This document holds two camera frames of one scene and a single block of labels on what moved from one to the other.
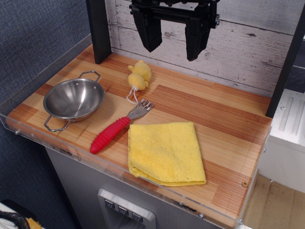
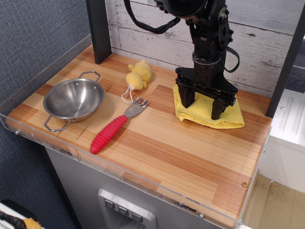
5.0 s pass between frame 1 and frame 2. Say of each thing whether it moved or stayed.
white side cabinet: stayed
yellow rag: moved
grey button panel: stayed
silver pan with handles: stayed
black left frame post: stayed
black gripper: moved
